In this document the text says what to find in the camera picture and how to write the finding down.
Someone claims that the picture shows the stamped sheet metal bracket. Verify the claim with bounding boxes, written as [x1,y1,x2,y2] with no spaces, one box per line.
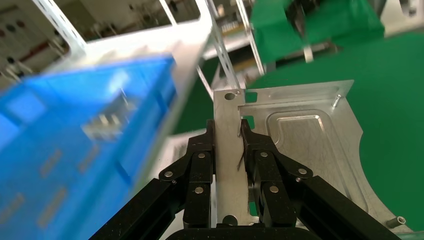
[81,89,138,142]
[212,79,413,234]

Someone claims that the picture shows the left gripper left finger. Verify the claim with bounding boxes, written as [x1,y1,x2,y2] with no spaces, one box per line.
[88,119,216,240]

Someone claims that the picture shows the short perforated angle bar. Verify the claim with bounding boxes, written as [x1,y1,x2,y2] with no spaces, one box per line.
[234,0,267,77]

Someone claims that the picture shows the blue plastic bin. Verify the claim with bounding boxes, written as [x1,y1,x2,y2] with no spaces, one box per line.
[0,54,178,240]

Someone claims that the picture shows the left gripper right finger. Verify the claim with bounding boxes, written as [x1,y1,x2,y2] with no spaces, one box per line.
[241,119,402,240]

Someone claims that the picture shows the long perforated angle bar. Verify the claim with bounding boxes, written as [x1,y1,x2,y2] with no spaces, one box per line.
[203,0,242,97]

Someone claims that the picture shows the white metal shelf panel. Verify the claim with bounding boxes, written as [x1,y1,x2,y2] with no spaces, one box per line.
[43,13,216,186]

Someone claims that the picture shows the white perforated upright bar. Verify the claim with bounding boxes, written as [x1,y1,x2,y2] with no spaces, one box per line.
[31,0,89,57]

